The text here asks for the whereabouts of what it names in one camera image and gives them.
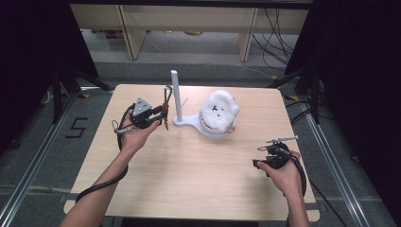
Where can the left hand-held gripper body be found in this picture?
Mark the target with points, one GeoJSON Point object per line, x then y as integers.
{"type": "Point", "coordinates": [141, 108]}

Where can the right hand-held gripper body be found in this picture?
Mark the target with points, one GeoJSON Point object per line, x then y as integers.
{"type": "Point", "coordinates": [277, 157]}

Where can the white branched stand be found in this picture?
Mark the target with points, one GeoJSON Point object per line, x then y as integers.
{"type": "Point", "coordinates": [177, 94]}

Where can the white fluffy pouch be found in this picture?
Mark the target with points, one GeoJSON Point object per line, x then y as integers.
{"type": "Point", "coordinates": [219, 110]}

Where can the person's right hand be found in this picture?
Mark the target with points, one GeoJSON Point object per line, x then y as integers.
{"type": "Point", "coordinates": [285, 179]}

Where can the person's left hand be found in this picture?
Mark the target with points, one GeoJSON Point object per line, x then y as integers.
{"type": "Point", "coordinates": [135, 138]}

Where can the beige wooden furniture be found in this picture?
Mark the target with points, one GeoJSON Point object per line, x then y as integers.
{"type": "Point", "coordinates": [135, 38]}

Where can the black metal stand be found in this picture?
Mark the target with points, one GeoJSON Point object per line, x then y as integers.
{"type": "Point", "coordinates": [314, 94]}
{"type": "Point", "coordinates": [57, 94]}

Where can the yellow object under furniture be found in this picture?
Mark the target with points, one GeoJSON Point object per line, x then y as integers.
{"type": "Point", "coordinates": [193, 32]}

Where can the black curtain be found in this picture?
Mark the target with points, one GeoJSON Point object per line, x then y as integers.
{"type": "Point", "coordinates": [31, 63]}
{"type": "Point", "coordinates": [362, 78]}

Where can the aluminium rail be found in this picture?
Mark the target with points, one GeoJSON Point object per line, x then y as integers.
{"type": "Point", "coordinates": [34, 160]}
{"type": "Point", "coordinates": [331, 157]}

